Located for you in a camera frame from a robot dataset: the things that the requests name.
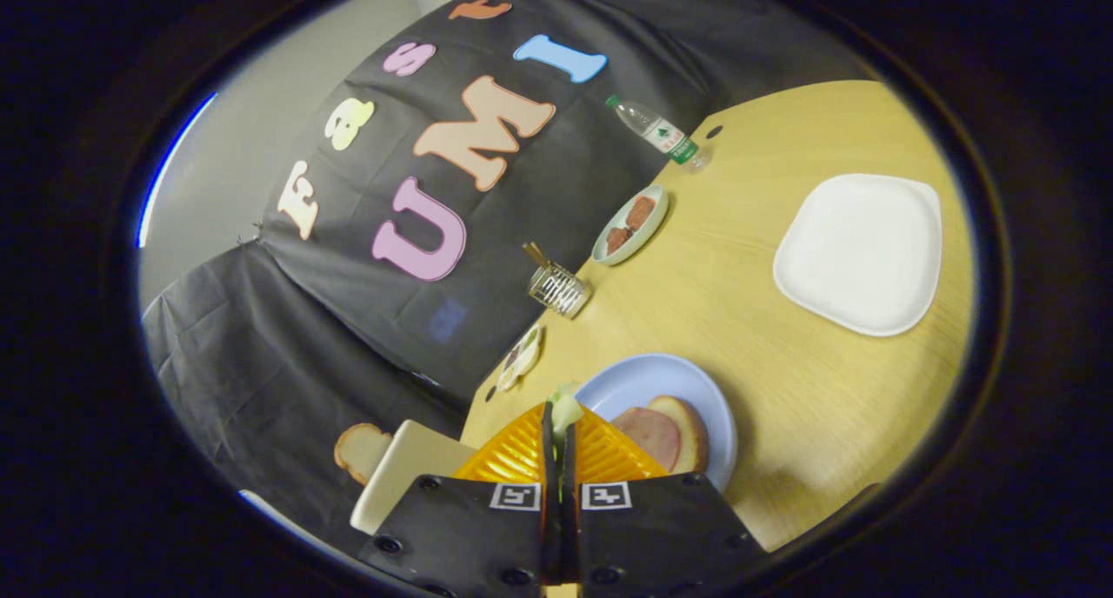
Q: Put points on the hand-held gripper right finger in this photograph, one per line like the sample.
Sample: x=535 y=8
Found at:
x=652 y=528

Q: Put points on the brown meat patty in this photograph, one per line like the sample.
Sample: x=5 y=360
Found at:
x=618 y=239
x=642 y=211

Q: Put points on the white toaster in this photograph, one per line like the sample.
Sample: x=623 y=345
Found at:
x=409 y=476

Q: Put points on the pink ham slice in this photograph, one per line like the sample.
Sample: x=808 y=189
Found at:
x=652 y=435

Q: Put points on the white square plate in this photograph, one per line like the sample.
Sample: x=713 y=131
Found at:
x=861 y=255

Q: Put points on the wooden stick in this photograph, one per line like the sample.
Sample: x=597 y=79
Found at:
x=537 y=255

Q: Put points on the pale bread slice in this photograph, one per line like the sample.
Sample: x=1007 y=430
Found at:
x=691 y=428

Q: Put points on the small white sauce dish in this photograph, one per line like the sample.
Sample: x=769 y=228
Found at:
x=522 y=356

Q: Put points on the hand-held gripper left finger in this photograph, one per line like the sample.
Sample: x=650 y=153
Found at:
x=469 y=528

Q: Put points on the clear water bottle green cap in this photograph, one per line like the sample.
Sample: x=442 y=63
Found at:
x=656 y=130

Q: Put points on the green lettuce leaf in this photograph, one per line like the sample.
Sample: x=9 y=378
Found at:
x=563 y=407

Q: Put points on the blue round plate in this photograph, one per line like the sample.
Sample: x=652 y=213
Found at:
x=643 y=381

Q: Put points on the metal mesh cup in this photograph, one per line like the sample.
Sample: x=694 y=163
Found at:
x=559 y=287

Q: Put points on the brown crust bread slice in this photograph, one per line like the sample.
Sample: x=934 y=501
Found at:
x=361 y=450

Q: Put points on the green round plate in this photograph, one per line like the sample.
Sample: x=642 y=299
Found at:
x=628 y=229

